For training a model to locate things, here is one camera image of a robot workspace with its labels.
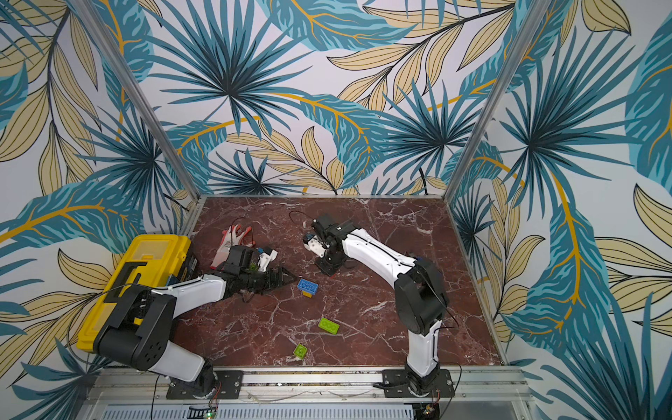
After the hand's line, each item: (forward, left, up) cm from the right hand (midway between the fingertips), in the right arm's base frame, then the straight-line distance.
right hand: (329, 265), depth 88 cm
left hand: (-5, +14, -3) cm, 15 cm away
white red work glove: (+18, +38, -6) cm, 42 cm away
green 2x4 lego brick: (-17, +1, -9) cm, 19 cm away
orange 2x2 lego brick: (-7, +8, -7) cm, 13 cm away
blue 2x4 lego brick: (-5, +7, -4) cm, 10 cm away
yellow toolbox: (-2, +54, +8) cm, 54 cm away
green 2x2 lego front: (-24, +9, -9) cm, 27 cm away
